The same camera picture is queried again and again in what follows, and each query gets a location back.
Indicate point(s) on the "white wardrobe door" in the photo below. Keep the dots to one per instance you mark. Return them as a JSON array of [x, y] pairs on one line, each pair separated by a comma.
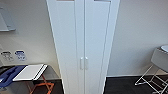
[[66, 36], [98, 36]]

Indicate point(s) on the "blue cloth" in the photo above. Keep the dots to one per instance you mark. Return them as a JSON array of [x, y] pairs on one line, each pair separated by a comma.
[[8, 76]]

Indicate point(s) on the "white wardrobe body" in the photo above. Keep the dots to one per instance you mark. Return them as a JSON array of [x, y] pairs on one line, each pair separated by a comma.
[[50, 40]]

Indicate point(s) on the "white folding chair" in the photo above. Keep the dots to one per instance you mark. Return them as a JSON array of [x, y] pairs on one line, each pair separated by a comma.
[[159, 60]]

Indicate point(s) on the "grey wall shelf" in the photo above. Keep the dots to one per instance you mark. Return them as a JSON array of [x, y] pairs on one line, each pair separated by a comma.
[[6, 21]]

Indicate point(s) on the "white table orange legs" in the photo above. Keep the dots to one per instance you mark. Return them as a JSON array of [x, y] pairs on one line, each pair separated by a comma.
[[30, 72]]

